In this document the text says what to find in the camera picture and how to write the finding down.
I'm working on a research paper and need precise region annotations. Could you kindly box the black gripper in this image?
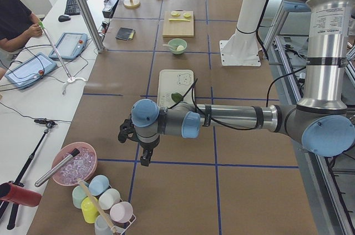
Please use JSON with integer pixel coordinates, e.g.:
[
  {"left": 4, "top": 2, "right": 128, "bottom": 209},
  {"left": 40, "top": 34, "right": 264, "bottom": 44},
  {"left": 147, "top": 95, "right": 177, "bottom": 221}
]
[{"left": 118, "top": 119, "right": 153, "bottom": 166}]

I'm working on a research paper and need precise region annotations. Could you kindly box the white ceramic spoon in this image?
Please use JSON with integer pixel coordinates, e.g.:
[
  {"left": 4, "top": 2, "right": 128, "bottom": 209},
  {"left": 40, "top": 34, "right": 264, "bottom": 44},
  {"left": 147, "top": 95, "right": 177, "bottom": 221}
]
[{"left": 163, "top": 44, "right": 177, "bottom": 52}]

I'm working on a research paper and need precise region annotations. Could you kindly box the pink bowl with ice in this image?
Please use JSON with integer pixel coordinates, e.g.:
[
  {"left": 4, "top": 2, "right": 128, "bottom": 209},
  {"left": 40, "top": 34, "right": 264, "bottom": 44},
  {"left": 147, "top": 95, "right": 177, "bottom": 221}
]
[{"left": 52, "top": 142, "right": 98, "bottom": 186}]

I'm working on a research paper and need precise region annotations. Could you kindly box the light green bowl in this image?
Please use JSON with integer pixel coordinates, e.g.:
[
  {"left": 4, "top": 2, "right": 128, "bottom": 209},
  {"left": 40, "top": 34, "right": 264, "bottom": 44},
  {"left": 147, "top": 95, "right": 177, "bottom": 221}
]
[{"left": 168, "top": 38, "right": 187, "bottom": 55}]

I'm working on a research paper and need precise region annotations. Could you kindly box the blue plastic cup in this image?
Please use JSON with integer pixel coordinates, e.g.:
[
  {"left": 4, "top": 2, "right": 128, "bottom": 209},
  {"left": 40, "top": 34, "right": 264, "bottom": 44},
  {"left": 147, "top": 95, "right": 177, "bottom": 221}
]
[{"left": 89, "top": 175, "right": 109, "bottom": 196}]

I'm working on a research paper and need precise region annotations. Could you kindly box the white plastic cup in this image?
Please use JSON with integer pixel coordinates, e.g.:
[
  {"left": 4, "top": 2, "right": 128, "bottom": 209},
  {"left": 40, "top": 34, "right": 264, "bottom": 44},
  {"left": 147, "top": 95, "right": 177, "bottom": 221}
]
[{"left": 99, "top": 188, "right": 121, "bottom": 210}]

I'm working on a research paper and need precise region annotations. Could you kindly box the pink plastic cup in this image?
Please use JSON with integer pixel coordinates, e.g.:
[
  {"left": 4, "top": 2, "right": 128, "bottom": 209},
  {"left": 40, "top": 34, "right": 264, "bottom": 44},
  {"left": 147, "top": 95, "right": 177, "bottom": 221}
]
[{"left": 110, "top": 201, "right": 133, "bottom": 223}]

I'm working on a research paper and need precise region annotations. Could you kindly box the green avocado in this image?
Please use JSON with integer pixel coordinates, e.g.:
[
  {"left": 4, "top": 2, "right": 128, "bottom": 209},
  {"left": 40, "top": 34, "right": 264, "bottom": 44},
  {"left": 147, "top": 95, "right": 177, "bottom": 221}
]
[{"left": 171, "top": 93, "right": 184, "bottom": 103}]

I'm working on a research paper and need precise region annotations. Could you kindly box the steel cocktail shaker tube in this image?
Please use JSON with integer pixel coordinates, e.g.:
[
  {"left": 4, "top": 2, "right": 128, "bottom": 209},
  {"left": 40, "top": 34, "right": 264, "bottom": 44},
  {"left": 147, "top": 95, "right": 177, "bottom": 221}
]
[{"left": 34, "top": 148, "right": 80, "bottom": 187}]

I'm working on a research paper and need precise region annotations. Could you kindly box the mint green plastic cup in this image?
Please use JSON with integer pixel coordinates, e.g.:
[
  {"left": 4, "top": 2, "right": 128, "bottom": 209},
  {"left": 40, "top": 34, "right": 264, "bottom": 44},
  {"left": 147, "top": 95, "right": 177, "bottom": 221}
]
[{"left": 72, "top": 185, "right": 87, "bottom": 209}]

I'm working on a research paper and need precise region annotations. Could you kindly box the wooden stick on rack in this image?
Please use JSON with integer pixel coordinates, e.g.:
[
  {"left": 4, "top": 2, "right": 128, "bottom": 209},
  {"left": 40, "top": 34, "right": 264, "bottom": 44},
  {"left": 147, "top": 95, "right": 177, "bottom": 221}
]
[{"left": 77, "top": 179, "right": 118, "bottom": 234}]

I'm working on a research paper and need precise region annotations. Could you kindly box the yellow plastic cup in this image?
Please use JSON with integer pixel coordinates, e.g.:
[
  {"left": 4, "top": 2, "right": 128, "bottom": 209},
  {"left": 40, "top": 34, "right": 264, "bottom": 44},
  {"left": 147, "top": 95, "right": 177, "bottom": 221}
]
[{"left": 81, "top": 197, "right": 100, "bottom": 224}]

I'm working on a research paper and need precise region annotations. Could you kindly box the white bear tray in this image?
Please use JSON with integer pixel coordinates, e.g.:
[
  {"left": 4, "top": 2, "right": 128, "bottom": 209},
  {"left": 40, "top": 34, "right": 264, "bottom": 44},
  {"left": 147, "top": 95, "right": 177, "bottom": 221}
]
[{"left": 157, "top": 69, "right": 194, "bottom": 108}]

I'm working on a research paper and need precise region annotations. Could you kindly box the grey plastic cup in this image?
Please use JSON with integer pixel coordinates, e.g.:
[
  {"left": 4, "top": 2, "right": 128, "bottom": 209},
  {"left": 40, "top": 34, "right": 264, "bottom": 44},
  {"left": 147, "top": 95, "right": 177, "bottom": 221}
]
[{"left": 94, "top": 215, "right": 113, "bottom": 235}]

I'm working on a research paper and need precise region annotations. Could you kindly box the black tripod stick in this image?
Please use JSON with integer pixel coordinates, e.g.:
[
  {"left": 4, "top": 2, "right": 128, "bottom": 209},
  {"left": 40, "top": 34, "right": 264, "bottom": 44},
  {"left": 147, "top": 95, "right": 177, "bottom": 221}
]
[{"left": 1, "top": 119, "right": 56, "bottom": 230}]

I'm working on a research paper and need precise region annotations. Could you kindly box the white rod stand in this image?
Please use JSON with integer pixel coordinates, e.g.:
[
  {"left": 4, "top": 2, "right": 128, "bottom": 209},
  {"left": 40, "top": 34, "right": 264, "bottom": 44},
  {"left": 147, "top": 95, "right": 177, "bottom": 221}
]
[{"left": 38, "top": 22, "right": 87, "bottom": 95}]

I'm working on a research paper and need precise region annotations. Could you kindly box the yellow sponge cloth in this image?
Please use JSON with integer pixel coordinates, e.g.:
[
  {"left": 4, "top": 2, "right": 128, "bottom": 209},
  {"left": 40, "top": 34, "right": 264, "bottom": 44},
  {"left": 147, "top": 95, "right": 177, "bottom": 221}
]
[{"left": 129, "top": 30, "right": 135, "bottom": 40}]

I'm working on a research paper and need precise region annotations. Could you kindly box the grey folded cloth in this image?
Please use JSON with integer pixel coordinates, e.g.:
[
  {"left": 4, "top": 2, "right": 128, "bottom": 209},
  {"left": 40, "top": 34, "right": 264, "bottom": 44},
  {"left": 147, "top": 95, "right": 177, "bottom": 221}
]
[{"left": 115, "top": 27, "right": 134, "bottom": 40}]

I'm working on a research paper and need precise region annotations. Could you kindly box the bamboo cutting board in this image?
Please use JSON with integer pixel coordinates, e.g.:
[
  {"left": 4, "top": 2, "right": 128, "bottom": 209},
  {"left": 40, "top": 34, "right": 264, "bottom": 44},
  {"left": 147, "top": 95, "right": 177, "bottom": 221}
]
[{"left": 162, "top": 10, "right": 195, "bottom": 38}]

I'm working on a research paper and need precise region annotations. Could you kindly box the teach pendant tablet far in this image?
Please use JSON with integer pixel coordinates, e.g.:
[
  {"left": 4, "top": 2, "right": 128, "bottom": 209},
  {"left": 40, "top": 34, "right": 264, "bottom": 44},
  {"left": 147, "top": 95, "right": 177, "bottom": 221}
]
[{"left": 55, "top": 32, "right": 88, "bottom": 60}]

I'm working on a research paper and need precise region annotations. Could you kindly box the teach pendant tablet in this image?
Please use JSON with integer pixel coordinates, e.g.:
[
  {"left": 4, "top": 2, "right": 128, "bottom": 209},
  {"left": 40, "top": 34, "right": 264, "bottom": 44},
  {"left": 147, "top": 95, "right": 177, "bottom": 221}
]
[
  {"left": 55, "top": 32, "right": 88, "bottom": 60},
  {"left": 5, "top": 53, "right": 57, "bottom": 89}
]

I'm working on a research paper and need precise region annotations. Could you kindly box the red cylindrical can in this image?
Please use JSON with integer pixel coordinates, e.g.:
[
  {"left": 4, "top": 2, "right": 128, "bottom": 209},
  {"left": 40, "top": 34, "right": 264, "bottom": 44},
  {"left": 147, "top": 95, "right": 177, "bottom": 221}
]
[{"left": 1, "top": 182, "right": 42, "bottom": 207}]

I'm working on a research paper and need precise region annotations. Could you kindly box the yellow plastic knife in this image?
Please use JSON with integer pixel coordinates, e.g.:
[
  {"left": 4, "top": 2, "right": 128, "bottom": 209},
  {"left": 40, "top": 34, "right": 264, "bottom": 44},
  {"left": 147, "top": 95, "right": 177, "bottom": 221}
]
[{"left": 168, "top": 18, "right": 191, "bottom": 22}]

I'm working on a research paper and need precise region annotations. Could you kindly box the teach pendant tablet near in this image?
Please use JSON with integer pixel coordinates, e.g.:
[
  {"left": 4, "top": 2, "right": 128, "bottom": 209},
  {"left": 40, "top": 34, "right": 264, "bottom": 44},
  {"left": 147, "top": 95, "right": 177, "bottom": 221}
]
[{"left": 5, "top": 53, "right": 57, "bottom": 89}]

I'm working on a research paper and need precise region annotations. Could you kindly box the lemon slice front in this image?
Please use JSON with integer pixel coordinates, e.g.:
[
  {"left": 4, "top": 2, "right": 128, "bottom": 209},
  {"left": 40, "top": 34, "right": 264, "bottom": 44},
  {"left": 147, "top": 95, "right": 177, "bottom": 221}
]
[{"left": 170, "top": 11, "right": 180, "bottom": 17}]

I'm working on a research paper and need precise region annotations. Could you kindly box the lemon slice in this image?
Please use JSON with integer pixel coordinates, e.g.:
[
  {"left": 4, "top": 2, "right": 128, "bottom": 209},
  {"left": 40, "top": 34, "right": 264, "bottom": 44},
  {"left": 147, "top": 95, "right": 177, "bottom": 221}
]
[
  {"left": 170, "top": 11, "right": 180, "bottom": 17},
  {"left": 183, "top": 12, "right": 191, "bottom": 18}
]

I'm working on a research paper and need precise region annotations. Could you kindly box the lemon slice top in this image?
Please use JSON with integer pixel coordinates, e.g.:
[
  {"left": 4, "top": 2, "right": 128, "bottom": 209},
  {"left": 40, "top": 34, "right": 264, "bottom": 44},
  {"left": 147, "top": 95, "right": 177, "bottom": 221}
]
[{"left": 183, "top": 12, "right": 191, "bottom": 18}]

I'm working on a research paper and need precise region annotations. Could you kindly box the wooden stand with base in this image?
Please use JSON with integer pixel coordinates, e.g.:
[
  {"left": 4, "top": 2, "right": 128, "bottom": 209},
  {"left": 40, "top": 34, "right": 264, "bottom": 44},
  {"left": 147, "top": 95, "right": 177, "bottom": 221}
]
[{"left": 123, "top": 0, "right": 140, "bottom": 9}]

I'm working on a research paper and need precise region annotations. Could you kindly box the black computer mouse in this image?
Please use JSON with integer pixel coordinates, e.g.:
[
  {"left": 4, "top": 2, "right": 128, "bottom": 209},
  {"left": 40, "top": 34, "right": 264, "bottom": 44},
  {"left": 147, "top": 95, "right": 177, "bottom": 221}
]
[{"left": 58, "top": 14, "right": 71, "bottom": 22}]

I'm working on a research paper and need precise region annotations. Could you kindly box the black keyboard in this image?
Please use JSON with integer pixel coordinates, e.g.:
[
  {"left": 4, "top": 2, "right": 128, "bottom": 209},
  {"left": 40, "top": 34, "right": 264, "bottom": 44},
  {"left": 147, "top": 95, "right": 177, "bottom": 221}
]
[{"left": 64, "top": 0, "right": 80, "bottom": 16}]

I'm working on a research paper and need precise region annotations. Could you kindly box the seated person black shirt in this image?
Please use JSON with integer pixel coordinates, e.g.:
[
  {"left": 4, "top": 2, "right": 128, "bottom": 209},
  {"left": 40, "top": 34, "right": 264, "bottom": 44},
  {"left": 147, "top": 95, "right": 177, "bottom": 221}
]
[{"left": 1, "top": 0, "right": 43, "bottom": 52}]

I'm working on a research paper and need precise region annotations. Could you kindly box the white wire cup rack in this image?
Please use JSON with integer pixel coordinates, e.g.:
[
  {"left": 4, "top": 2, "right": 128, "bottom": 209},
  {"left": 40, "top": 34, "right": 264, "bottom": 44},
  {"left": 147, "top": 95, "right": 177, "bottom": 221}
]
[{"left": 106, "top": 182, "right": 138, "bottom": 235}]

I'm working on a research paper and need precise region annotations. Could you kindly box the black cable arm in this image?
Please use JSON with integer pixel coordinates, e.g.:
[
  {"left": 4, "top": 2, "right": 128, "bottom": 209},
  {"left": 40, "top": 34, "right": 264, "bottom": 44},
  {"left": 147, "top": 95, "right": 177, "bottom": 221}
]
[{"left": 169, "top": 64, "right": 308, "bottom": 131}]

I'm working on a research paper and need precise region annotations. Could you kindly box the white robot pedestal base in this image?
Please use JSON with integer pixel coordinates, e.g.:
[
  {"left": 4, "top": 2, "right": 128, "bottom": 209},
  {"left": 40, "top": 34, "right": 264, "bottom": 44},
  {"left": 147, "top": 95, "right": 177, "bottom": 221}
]
[{"left": 220, "top": 0, "right": 268, "bottom": 67}]

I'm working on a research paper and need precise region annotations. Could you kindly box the aluminium frame post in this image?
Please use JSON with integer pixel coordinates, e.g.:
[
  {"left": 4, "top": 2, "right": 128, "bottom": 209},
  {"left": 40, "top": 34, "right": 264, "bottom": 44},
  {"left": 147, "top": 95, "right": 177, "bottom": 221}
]
[{"left": 77, "top": 0, "right": 104, "bottom": 53}]

